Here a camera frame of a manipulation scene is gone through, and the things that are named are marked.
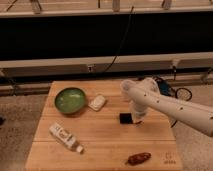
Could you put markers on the green bowl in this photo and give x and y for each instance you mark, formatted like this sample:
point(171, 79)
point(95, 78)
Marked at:
point(70, 100)

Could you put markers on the white plastic bottle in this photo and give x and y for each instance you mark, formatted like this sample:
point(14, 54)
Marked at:
point(66, 138)

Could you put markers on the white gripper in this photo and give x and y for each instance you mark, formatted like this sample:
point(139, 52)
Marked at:
point(138, 112)

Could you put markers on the black eraser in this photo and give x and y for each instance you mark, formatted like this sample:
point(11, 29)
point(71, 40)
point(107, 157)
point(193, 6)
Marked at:
point(125, 118)

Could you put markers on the white soap bar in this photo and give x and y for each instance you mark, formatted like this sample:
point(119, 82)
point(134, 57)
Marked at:
point(97, 103)

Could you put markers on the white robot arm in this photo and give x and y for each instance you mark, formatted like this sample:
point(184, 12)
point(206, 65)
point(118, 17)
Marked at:
point(146, 94)

